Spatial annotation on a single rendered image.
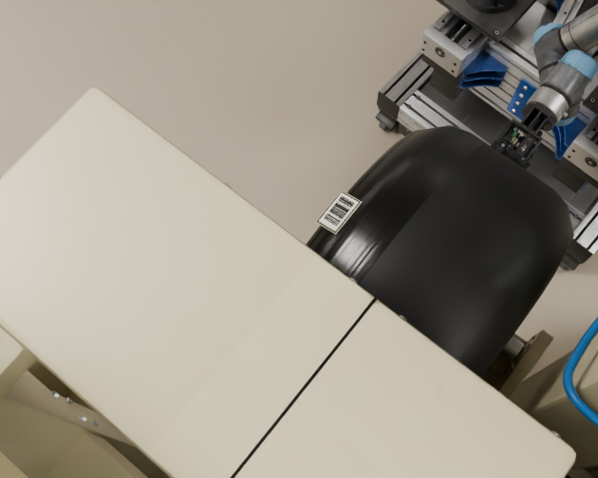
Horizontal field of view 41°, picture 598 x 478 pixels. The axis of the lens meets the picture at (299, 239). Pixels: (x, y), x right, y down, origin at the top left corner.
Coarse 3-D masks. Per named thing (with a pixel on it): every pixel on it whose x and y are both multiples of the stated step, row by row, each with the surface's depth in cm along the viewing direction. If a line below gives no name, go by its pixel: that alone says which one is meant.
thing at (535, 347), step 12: (540, 336) 159; (528, 348) 159; (540, 348) 158; (516, 360) 160; (528, 360) 157; (504, 372) 164; (516, 372) 157; (528, 372) 157; (504, 384) 156; (516, 384) 156
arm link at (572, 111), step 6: (552, 66) 172; (546, 72) 173; (540, 78) 175; (576, 102) 167; (570, 108) 168; (576, 108) 170; (570, 114) 171; (576, 114) 173; (564, 120) 174; (570, 120) 175
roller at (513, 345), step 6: (510, 342) 161; (516, 342) 161; (504, 348) 161; (510, 348) 161; (516, 348) 161; (522, 348) 163; (504, 354) 162; (510, 354) 161; (516, 354) 161; (510, 360) 162
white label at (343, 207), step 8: (344, 192) 114; (336, 200) 113; (344, 200) 113; (352, 200) 112; (328, 208) 113; (336, 208) 113; (344, 208) 112; (352, 208) 112; (320, 216) 113; (328, 216) 112; (336, 216) 112; (344, 216) 111; (320, 224) 112; (328, 224) 112; (336, 224) 111; (344, 224) 111; (336, 232) 111
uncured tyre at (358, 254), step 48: (432, 144) 119; (480, 144) 125; (384, 192) 112; (432, 192) 112; (480, 192) 114; (528, 192) 118; (336, 240) 110; (384, 240) 109; (432, 240) 109; (480, 240) 109; (528, 240) 111; (384, 288) 108; (432, 288) 107; (480, 288) 106; (528, 288) 110; (432, 336) 106; (480, 336) 106
